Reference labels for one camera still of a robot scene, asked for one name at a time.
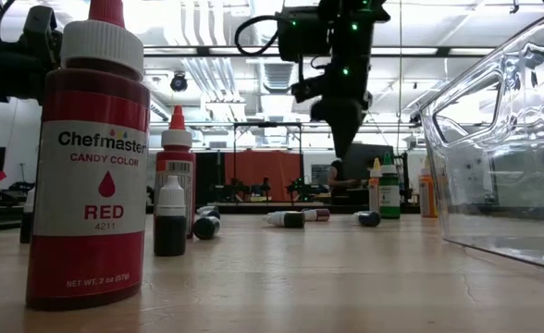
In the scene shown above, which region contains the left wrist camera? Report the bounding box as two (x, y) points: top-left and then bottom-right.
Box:
(21, 6), (64, 47)

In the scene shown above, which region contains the thin hanging cable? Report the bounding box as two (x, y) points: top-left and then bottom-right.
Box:
(397, 0), (404, 156)

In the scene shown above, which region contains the small dark dropper bottle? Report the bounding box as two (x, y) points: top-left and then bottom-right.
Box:
(153, 174), (189, 258)
(192, 215), (222, 241)
(19, 187), (36, 245)

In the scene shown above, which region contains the red food coloring bottle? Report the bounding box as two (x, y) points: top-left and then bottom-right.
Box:
(25, 0), (152, 312)
(154, 105), (197, 241)

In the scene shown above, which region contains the black background station frame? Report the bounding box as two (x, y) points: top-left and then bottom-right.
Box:
(231, 120), (304, 205)

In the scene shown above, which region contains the yellow food coloring bottle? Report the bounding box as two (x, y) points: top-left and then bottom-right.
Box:
(368, 157), (383, 215)

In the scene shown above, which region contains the black ceiling spotlight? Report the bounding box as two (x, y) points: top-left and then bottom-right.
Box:
(169, 71), (190, 93)

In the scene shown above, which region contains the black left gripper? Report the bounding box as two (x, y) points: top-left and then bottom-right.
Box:
(3, 43), (63, 101)

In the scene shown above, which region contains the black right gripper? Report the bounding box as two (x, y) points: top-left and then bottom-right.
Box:
(312, 59), (374, 159)

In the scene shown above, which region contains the person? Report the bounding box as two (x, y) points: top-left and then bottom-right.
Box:
(326, 158), (364, 205)

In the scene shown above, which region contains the ribbed ceiling air duct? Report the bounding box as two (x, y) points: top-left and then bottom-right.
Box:
(261, 62), (296, 94)

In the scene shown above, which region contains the small blue dropper bottle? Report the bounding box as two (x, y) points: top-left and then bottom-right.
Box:
(352, 210), (382, 228)

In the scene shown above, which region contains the small red dropper bottle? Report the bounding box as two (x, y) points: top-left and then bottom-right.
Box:
(302, 207), (331, 223)

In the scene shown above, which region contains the black equipment stand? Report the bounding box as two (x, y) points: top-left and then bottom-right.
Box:
(393, 151), (415, 204)

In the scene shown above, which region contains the black overhead frame beam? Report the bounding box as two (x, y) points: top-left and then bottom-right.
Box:
(142, 44), (496, 59)

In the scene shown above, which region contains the dark wall board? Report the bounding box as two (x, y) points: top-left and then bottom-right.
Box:
(310, 163), (331, 186)

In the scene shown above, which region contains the clear plastic bin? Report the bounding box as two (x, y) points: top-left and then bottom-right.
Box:
(410, 4), (544, 274)

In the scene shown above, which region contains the orange backdrop panel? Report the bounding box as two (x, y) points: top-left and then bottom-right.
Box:
(224, 150), (303, 203)

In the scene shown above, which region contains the black computer monitor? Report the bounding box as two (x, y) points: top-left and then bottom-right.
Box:
(343, 142), (396, 182)

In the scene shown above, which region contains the black backdrop panel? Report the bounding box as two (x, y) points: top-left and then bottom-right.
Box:
(194, 151), (227, 205)

